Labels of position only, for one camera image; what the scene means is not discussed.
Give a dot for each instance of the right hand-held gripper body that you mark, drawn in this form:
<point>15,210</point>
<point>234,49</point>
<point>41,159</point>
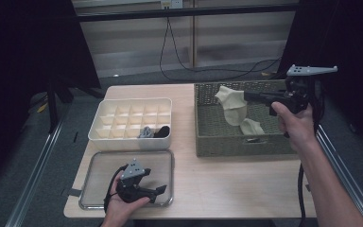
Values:
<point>299,94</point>

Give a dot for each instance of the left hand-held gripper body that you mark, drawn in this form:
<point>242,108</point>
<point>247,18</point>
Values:
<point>132,171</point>

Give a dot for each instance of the beige sock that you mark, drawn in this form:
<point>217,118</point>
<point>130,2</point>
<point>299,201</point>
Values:
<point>252,127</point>
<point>233,104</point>

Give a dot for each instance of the white compartment storage box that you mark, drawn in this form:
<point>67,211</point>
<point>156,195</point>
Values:
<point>129,143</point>

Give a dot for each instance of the clear plastic lid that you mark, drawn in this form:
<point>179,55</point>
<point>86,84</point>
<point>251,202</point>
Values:
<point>100,176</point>

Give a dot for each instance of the black sock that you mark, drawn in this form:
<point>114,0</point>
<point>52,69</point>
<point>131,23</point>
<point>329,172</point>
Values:
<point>162,131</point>

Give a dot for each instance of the green woven basket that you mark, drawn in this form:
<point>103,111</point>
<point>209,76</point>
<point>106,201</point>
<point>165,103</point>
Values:
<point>220,142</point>

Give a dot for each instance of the person's right hand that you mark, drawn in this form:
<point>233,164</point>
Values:
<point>296,126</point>

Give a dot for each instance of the person's left hand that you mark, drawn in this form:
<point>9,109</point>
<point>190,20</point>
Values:
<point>121,208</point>

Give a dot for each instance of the grey tape piece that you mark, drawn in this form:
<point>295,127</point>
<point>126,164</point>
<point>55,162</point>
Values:
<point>72,191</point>

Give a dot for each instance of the small black floor tape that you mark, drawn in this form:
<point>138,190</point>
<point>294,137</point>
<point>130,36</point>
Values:
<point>76,136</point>

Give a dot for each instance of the black curtain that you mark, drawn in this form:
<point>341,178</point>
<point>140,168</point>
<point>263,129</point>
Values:
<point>28,47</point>
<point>359,38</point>

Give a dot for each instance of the yellow floor tape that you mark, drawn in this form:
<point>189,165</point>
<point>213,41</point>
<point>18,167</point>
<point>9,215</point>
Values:
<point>41,108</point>

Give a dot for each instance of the black horizontal bar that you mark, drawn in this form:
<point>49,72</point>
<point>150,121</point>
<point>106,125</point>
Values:
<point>186,13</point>

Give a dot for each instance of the white wall socket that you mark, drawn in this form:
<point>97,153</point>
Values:
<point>176,3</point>

